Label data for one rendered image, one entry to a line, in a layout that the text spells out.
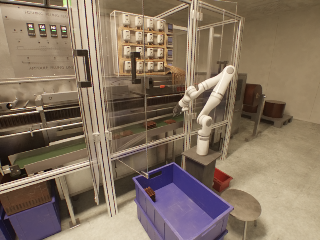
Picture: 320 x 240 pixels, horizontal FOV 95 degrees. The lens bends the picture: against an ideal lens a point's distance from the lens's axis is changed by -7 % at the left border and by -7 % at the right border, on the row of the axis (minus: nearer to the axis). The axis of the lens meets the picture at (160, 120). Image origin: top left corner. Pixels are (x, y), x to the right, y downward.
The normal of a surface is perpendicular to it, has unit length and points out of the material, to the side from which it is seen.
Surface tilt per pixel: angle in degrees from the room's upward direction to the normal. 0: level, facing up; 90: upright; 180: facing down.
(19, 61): 90
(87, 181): 90
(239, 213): 0
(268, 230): 0
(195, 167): 90
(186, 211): 0
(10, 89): 90
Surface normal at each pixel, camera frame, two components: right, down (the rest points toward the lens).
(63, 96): 0.56, 0.25
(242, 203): 0.00, -0.95
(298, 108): -0.83, 0.18
